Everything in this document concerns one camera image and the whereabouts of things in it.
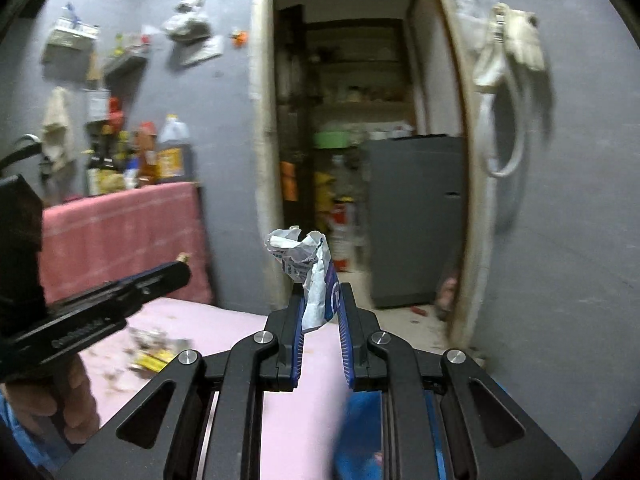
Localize wall spice shelf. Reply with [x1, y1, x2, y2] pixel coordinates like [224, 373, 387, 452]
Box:
[103, 32, 151, 79]

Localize wooden door frame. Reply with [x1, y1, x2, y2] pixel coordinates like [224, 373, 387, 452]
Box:
[248, 0, 497, 348]

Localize yellow white carton wrapper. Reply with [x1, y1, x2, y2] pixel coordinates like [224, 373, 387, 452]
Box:
[128, 327, 192, 374]

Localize blue plastic bucket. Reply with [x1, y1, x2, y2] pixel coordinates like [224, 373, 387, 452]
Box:
[330, 391, 451, 480]

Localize dark soy sauce bottle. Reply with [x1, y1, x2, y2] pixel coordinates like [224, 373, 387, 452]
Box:
[86, 130, 103, 196]

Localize white hose loop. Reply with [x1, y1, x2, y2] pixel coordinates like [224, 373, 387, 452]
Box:
[474, 58, 528, 179]

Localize cream rubber gloves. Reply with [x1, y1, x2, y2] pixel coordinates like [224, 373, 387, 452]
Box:
[473, 2, 546, 93]

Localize black frying pan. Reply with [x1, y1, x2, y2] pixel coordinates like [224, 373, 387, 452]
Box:
[0, 133, 42, 171]

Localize red plaid cloth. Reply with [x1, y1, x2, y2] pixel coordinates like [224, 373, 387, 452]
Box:
[39, 182, 214, 304]

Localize grey washing machine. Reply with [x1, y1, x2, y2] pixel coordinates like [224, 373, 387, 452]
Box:
[367, 136, 466, 309]

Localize hanging beige towel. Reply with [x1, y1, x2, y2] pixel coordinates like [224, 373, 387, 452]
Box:
[42, 87, 76, 172]

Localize white blue wrapper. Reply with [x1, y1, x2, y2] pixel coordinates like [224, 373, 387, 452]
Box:
[266, 226, 344, 333]

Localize large oil jug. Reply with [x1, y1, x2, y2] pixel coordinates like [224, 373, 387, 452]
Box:
[156, 114, 194, 182]

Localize white wire wall basket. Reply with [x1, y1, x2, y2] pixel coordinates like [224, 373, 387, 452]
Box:
[41, 2, 100, 64]

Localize hanging plastic bag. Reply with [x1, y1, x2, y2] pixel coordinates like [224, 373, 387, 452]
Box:
[162, 0, 212, 44]

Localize person left hand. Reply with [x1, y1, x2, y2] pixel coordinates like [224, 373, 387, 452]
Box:
[1, 354, 100, 444]

